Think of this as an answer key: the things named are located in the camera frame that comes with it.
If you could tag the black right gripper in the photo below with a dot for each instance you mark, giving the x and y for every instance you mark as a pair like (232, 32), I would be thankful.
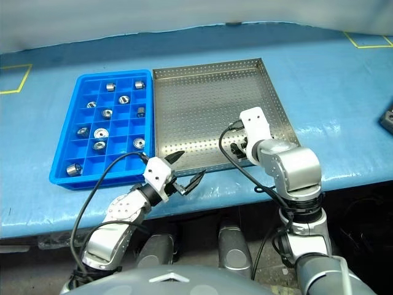
(243, 147)

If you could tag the grey robot chest with emblem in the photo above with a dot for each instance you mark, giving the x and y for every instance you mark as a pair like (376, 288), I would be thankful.
(165, 281)

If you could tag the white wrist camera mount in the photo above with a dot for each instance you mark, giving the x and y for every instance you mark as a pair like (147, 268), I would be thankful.
(158, 172)
(256, 123)

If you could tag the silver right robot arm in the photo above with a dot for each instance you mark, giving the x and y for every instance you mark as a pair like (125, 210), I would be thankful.
(294, 166)

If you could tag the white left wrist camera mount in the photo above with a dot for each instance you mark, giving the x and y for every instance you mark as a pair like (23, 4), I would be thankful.
(158, 172)

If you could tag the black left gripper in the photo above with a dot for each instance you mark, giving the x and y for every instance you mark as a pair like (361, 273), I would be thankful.
(176, 187)

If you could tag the perforated metal tray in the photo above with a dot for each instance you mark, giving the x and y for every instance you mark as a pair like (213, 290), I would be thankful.
(208, 101)

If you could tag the dark grey rounded shape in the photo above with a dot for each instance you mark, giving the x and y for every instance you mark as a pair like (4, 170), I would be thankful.
(158, 250)
(235, 249)

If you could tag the yellow tape square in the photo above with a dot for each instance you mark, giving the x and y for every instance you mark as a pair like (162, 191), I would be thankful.
(23, 78)

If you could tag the blue compartment tray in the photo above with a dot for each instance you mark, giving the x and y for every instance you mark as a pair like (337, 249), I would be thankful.
(89, 120)

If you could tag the crumpled dark plastic sheet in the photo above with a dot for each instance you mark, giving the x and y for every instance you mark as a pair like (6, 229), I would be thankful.
(61, 241)

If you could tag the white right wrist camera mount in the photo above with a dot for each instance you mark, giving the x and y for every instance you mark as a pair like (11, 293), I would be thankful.
(256, 123)

